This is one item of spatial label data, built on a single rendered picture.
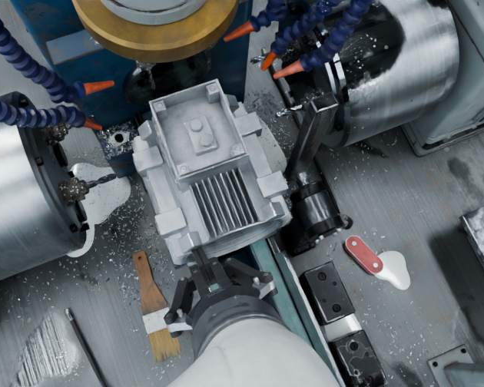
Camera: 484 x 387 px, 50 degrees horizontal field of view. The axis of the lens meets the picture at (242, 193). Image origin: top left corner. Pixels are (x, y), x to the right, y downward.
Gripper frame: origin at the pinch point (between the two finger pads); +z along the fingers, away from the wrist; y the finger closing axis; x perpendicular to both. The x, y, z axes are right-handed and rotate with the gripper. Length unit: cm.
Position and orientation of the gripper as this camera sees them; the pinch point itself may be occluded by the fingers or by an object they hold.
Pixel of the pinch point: (203, 266)
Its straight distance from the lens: 70.2
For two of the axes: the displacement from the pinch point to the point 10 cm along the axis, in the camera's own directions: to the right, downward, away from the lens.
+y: -9.2, 3.6, -1.4
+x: 3.2, 9.1, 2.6
